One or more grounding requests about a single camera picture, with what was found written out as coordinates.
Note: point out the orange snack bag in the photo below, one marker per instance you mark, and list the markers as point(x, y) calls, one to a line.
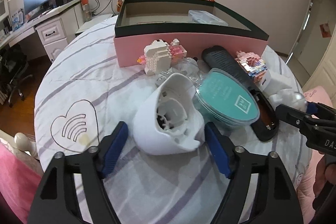
point(119, 5)

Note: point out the white plush toy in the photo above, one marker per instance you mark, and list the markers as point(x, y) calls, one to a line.
point(277, 89)

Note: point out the black white TV cabinet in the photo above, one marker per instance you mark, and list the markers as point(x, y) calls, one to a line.
point(95, 20)

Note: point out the white plastic dryer shell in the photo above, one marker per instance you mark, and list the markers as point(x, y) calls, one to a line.
point(167, 122)

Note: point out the clear dental flosser box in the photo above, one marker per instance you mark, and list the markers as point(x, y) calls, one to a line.
point(204, 17)

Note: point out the teal oval clear case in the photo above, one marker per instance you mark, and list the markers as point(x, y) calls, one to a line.
point(226, 99)

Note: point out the white desk with drawers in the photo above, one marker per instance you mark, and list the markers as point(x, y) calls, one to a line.
point(55, 30)

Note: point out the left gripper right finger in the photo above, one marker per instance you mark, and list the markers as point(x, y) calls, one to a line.
point(275, 199)

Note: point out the person's right hand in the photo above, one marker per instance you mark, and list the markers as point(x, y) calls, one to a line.
point(324, 174)

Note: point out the black office chair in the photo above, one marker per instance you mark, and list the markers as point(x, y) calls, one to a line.
point(13, 72)

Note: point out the orange cap water bottle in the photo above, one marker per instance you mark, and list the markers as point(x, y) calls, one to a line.
point(87, 10)

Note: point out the clear plastic bag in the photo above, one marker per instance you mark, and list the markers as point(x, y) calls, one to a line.
point(187, 67)

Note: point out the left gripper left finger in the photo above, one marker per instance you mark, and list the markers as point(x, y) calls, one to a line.
point(70, 177)

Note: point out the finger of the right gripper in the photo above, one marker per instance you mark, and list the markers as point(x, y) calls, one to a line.
point(296, 118)
point(321, 111)

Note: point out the white pink block figure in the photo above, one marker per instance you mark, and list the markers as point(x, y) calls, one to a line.
point(159, 56)

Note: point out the green pink storage box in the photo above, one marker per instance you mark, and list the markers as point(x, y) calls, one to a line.
point(142, 21)

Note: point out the pink pastel block donut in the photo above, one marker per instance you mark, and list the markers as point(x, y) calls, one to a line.
point(253, 65)

